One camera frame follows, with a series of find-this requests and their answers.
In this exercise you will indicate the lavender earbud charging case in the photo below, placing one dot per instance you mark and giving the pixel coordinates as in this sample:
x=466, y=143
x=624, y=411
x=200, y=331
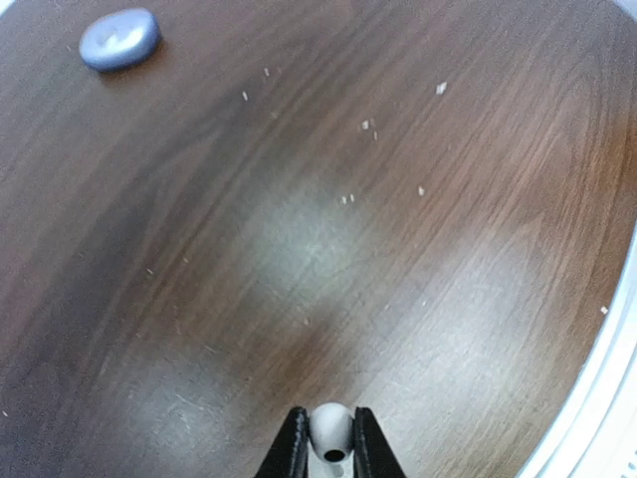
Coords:
x=120, y=40

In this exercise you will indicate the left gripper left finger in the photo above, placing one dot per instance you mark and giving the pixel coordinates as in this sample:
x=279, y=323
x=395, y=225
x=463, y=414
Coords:
x=287, y=456

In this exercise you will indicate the white earbud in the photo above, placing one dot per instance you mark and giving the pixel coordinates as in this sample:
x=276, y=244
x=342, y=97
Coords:
x=331, y=437

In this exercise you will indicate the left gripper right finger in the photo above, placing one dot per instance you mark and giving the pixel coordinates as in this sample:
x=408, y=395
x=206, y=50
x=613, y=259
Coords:
x=372, y=455

